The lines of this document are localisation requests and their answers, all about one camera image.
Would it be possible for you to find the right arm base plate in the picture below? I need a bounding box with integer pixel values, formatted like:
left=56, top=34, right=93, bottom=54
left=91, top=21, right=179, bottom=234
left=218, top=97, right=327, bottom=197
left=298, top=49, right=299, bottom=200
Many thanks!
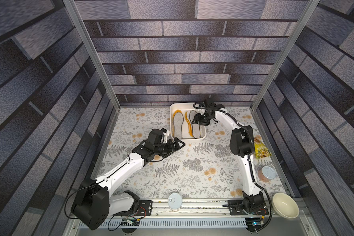
left=227, top=199, right=269, bottom=216

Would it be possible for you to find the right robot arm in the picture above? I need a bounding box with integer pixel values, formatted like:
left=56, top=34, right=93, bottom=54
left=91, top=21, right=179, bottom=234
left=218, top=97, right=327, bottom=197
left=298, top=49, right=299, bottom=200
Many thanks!
left=192, top=98, right=268, bottom=216

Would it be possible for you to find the white plastic storage box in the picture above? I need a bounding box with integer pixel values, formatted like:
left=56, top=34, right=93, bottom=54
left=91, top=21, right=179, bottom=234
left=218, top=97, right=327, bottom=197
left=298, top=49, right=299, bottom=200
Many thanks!
left=170, top=103, right=207, bottom=144

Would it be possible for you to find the round tin can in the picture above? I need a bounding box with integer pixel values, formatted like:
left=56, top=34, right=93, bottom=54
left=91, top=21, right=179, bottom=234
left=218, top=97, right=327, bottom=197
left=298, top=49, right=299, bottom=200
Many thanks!
left=258, top=166, right=277, bottom=183

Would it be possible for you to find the cream ceramic bowl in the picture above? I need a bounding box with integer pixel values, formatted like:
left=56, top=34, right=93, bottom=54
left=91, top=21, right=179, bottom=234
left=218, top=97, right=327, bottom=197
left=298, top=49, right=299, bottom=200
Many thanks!
left=272, top=193, right=300, bottom=219

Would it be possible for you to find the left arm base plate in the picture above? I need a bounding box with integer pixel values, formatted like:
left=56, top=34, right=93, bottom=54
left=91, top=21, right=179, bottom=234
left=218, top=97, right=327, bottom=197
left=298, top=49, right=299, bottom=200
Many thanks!
left=114, top=200, right=153, bottom=217

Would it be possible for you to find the grey insole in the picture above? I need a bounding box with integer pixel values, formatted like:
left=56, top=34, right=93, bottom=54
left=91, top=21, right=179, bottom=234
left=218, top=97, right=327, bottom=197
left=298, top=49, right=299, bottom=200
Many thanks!
left=188, top=111, right=201, bottom=139
left=172, top=111, right=185, bottom=139

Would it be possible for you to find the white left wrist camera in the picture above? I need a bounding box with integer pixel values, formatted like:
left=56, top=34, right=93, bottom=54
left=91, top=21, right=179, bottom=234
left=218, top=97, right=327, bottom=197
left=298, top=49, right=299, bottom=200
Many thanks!
left=161, top=128, right=170, bottom=144

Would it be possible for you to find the aluminium front rail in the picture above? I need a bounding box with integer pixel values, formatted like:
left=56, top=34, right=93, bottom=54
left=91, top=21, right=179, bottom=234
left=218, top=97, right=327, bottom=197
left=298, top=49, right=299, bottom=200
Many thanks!
left=72, top=198, right=310, bottom=219

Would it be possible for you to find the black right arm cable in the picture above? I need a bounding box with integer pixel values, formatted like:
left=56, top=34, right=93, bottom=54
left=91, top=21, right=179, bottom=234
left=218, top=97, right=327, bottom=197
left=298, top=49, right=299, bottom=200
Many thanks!
left=193, top=101, right=272, bottom=231

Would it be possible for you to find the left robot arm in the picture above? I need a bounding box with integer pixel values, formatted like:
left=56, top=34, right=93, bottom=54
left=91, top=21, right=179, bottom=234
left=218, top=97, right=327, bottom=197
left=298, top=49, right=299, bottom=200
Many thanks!
left=71, top=129, right=185, bottom=230

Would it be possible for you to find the yellow snack bag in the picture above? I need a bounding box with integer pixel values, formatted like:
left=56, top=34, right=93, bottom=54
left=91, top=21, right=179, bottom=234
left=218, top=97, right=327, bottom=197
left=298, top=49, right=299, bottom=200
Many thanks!
left=254, top=136, right=272, bottom=159

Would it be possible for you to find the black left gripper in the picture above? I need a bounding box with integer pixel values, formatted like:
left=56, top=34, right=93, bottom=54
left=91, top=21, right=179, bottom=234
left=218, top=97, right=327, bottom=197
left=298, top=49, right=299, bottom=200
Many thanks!
left=153, top=137, right=186, bottom=157

